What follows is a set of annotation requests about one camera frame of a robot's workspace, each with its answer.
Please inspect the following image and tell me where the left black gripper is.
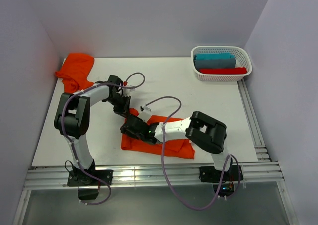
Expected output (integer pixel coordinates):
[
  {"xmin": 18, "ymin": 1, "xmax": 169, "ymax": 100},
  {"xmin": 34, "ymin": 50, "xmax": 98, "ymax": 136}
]
[{"xmin": 105, "ymin": 94, "xmax": 131, "ymax": 118}]

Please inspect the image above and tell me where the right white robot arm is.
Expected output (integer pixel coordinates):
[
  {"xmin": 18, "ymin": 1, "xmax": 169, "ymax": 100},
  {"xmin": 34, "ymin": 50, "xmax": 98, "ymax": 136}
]
[{"xmin": 120, "ymin": 109, "xmax": 233, "ymax": 180}]

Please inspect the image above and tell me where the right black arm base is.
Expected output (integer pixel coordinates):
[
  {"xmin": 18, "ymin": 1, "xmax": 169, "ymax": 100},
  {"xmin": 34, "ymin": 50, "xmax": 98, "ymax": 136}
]
[{"xmin": 199, "ymin": 166, "xmax": 244, "ymax": 197}]

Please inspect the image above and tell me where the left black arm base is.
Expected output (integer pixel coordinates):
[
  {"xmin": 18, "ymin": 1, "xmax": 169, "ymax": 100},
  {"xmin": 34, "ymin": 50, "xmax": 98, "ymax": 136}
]
[{"xmin": 64, "ymin": 160, "xmax": 113, "ymax": 202}]

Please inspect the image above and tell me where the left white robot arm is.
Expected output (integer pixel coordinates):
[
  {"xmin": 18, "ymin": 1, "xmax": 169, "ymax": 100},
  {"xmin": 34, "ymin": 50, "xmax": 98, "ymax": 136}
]
[{"xmin": 54, "ymin": 75, "xmax": 131, "ymax": 185}]

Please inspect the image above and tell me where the crumpled orange t-shirt pile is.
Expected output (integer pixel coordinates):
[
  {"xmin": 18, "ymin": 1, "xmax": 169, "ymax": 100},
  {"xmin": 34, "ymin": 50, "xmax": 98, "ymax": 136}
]
[{"xmin": 55, "ymin": 53, "xmax": 94, "ymax": 93}]

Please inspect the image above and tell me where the teal rolled t-shirt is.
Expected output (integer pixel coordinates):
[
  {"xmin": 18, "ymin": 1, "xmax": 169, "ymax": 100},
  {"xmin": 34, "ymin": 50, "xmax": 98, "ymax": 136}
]
[{"xmin": 194, "ymin": 53, "xmax": 236, "ymax": 63}]

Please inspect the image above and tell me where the grey rolled t-shirt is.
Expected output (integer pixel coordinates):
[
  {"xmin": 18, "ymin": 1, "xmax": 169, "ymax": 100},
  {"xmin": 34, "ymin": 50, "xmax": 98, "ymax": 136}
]
[{"xmin": 194, "ymin": 60, "xmax": 236, "ymax": 70}]

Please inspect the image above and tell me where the red rolled t-shirt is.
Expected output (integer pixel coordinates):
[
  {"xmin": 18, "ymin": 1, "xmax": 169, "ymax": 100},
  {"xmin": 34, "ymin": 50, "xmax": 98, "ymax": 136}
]
[{"xmin": 199, "ymin": 67, "xmax": 248, "ymax": 75}]

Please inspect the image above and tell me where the white plastic basket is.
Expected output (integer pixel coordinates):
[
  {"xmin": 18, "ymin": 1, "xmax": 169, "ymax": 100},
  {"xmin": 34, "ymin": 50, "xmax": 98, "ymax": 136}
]
[{"xmin": 191, "ymin": 46, "xmax": 252, "ymax": 81}]

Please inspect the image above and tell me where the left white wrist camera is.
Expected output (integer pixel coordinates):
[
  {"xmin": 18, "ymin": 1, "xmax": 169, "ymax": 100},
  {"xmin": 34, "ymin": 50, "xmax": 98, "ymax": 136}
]
[{"xmin": 123, "ymin": 86, "xmax": 135, "ymax": 96}]

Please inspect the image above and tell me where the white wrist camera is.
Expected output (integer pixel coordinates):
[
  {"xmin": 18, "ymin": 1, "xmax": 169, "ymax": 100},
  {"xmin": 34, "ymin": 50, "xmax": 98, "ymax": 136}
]
[
  {"xmin": 123, "ymin": 86, "xmax": 135, "ymax": 96},
  {"xmin": 138, "ymin": 106, "xmax": 152, "ymax": 123}
]

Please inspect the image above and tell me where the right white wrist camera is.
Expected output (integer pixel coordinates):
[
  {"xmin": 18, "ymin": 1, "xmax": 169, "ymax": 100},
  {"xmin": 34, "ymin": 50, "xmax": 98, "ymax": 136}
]
[{"xmin": 138, "ymin": 106, "xmax": 152, "ymax": 123}]

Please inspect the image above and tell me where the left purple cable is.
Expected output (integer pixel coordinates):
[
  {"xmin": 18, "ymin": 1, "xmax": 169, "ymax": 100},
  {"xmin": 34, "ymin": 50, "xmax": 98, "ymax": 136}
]
[{"xmin": 61, "ymin": 72, "xmax": 146, "ymax": 206}]

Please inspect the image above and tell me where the purple cable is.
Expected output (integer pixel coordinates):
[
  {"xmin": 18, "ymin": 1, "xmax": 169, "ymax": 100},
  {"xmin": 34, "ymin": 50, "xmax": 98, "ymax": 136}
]
[
  {"xmin": 145, "ymin": 96, "xmax": 241, "ymax": 211},
  {"xmin": 61, "ymin": 72, "xmax": 146, "ymax": 206}
]

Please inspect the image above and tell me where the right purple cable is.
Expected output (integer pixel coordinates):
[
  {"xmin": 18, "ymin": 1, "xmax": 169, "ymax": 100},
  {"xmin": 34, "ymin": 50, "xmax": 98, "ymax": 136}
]
[{"xmin": 145, "ymin": 96, "xmax": 241, "ymax": 211}]

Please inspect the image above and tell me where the aluminium rail frame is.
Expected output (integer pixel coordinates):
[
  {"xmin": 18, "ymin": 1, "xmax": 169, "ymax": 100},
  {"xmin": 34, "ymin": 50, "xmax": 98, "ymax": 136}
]
[{"xmin": 13, "ymin": 80, "xmax": 299, "ymax": 225}]

